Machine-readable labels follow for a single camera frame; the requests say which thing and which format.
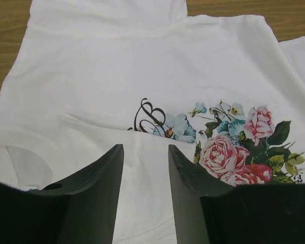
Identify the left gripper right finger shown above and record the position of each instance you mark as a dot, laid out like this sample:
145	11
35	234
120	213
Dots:
191	189

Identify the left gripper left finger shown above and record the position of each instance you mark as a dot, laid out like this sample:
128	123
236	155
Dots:
87	202

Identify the white floral t shirt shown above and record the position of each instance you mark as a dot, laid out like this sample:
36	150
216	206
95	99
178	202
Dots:
144	74

